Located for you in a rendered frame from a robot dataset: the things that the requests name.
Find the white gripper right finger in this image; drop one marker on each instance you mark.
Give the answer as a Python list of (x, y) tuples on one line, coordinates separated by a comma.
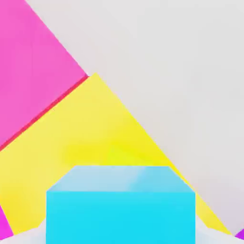
[(209, 237)]

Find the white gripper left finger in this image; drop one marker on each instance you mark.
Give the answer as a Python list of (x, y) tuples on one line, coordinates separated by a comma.
[(32, 237)]

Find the small cyan cube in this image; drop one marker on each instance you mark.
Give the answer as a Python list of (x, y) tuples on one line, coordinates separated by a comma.
[(120, 217)]

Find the small purple cube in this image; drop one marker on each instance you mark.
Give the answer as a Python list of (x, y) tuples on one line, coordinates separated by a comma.
[(240, 234)]

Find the large magenta box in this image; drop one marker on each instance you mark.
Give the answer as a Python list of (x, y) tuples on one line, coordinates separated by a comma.
[(4, 225)]

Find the large yellow box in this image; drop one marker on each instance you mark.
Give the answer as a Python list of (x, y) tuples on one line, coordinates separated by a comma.
[(85, 133)]

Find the large pink box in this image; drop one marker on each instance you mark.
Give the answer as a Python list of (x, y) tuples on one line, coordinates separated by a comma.
[(32, 72)]

